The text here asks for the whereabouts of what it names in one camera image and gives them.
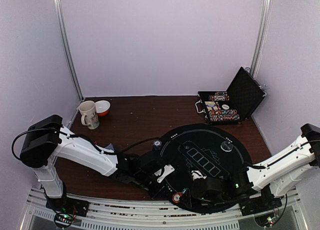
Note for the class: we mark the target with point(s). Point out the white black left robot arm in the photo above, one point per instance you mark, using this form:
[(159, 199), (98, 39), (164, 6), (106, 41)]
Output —
[(49, 139)]

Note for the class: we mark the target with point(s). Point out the black poker chip case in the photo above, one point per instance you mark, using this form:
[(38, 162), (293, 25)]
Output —
[(245, 95)]

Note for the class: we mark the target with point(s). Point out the round black poker mat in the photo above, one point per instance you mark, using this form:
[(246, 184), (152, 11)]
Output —
[(198, 147)]

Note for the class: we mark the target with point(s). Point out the orange white ceramic bowl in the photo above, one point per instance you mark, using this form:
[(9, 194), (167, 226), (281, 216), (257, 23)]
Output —
[(102, 107)]

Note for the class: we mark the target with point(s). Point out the blue playing card box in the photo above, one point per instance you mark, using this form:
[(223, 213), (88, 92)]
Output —
[(211, 105)]

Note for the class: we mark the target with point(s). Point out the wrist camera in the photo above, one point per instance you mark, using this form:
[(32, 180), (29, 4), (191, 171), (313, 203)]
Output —
[(196, 174), (161, 174)]

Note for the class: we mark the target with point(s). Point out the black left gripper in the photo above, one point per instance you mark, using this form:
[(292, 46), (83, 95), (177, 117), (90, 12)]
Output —
[(163, 189)]

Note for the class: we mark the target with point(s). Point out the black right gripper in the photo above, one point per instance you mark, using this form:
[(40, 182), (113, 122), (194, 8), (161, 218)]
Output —
[(188, 198)]

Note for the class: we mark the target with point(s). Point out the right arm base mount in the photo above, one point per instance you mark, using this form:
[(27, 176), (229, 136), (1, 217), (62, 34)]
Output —
[(259, 204)]

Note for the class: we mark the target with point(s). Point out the grey playing card deck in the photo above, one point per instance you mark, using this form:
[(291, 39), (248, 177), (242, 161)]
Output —
[(110, 147)]

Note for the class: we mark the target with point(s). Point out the white floral ceramic mug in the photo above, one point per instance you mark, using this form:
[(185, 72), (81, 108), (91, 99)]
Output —
[(89, 116)]

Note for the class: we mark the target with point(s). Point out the orange poker chip stack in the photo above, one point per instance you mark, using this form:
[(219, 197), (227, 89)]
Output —
[(176, 197)]

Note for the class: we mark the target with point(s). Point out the grey dealer button on mat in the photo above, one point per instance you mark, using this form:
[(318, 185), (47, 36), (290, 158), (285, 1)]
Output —
[(226, 146)]

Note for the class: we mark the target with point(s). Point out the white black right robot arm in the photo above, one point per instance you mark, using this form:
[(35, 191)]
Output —
[(278, 173)]

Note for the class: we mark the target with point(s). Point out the left aluminium corner post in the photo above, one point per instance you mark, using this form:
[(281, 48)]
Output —
[(66, 48)]

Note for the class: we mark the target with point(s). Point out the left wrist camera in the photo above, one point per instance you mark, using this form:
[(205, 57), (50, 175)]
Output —
[(161, 174)]

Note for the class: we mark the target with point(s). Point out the right aluminium corner post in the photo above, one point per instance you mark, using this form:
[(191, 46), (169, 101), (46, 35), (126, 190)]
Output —
[(261, 37)]

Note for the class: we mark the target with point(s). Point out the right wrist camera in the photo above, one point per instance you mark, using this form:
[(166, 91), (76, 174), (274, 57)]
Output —
[(196, 174)]

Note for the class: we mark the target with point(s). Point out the poker chip row in case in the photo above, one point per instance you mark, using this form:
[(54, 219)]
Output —
[(220, 93), (223, 112), (218, 98), (224, 118)]

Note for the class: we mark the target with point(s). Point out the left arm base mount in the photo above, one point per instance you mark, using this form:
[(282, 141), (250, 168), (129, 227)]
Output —
[(68, 205)]

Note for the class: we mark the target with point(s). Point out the aluminium corner post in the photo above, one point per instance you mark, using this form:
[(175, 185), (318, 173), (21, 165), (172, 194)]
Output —
[(261, 37), (66, 48)]

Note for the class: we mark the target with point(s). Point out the purple poker chip stack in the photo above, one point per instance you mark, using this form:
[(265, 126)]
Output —
[(157, 144)]

